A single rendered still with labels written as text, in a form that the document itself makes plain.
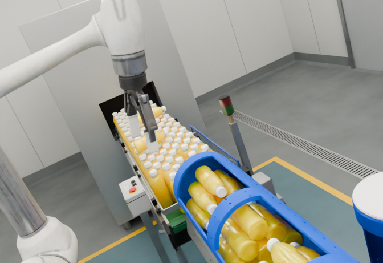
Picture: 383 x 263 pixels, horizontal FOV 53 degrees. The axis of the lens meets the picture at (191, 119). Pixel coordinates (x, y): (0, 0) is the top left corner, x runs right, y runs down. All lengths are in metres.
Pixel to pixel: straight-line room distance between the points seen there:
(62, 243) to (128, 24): 0.78
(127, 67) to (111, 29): 0.10
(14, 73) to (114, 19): 0.29
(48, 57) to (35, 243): 0.62
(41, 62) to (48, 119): 4.72
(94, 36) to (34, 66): 0.19
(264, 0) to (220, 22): 0.84
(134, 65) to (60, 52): 0.23
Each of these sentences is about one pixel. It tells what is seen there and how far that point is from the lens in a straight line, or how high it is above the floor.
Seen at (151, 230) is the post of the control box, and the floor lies 0.85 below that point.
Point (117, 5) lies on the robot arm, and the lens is 1.00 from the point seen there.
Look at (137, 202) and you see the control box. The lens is 1.85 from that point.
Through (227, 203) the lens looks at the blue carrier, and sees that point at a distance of 1.26.
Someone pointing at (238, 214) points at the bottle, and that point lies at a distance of 1.27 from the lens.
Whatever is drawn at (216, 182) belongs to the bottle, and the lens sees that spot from 1.48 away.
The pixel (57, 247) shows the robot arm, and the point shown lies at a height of 1.26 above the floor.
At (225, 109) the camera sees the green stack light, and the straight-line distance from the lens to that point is 2.12.
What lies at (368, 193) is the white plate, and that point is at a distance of 1.50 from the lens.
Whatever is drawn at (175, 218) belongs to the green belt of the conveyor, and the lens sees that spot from 1.92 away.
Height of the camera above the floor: 1.91
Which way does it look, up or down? 19 degrees down
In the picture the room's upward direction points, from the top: 21 degrees counter-clockwise
